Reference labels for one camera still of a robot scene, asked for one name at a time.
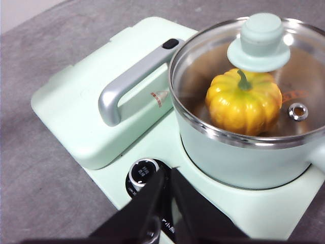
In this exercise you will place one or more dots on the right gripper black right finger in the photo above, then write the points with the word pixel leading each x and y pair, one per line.
pixel 200 216

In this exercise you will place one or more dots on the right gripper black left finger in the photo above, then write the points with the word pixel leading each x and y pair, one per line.
pixel 137 216

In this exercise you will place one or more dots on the yellow toy pumpkin green stem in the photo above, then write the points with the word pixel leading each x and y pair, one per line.
pixel 241 109

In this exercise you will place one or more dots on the glass pot lid green knob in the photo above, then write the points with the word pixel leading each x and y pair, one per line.
pixel 261 38

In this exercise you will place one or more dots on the silver cooker dial knob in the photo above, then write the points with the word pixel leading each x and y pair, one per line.
pixel 142 172
pixel 155 235

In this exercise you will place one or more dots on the mint green cooker base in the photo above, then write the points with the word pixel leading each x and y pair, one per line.
pixel 266 211

